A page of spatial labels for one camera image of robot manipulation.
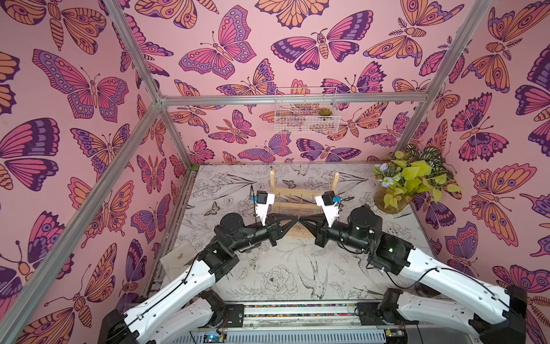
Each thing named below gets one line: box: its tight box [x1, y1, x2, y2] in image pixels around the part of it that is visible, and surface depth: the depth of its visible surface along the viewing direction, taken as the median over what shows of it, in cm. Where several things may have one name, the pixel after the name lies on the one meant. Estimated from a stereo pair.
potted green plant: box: [371, 143, 462, 215], surface depth 89 cm
